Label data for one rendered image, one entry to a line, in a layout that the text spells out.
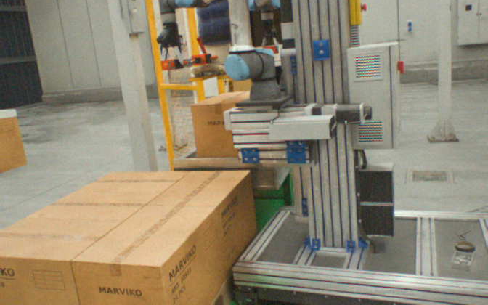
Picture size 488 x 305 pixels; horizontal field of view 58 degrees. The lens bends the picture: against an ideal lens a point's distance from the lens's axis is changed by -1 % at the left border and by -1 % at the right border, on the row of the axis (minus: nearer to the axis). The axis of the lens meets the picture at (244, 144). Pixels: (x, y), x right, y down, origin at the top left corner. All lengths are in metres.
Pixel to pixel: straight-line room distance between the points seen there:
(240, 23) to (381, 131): 0.80
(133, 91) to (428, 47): 8.54
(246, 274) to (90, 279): 0.77
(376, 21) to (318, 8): 9.19
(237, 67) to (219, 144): 1.02
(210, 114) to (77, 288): 1.39
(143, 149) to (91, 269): 2.13
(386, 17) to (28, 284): 10.20
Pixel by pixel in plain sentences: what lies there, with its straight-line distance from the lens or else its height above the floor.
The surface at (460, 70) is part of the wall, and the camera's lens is 11.23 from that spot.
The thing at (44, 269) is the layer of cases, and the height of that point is 0.49.
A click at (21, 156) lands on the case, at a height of 0.69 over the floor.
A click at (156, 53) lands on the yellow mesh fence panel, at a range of 4.27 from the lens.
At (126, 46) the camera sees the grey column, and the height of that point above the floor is 1.37.
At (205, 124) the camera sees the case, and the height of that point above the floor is 0.82.
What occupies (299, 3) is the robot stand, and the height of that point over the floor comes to 1.46.
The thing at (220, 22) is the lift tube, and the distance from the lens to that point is 2.76.
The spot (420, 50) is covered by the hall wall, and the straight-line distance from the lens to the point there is 11.31.
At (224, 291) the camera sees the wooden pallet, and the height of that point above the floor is 0.11.
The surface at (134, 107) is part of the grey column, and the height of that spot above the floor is 0.88.
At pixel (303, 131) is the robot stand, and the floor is 0.92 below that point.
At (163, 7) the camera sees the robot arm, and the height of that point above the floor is 1.51.
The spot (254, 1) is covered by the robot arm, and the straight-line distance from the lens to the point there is 2.84.
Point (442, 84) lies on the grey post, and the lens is 5.44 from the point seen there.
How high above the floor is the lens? 1.30
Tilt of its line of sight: 13 degrees down
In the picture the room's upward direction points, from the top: 6 degrees counter-clockwise
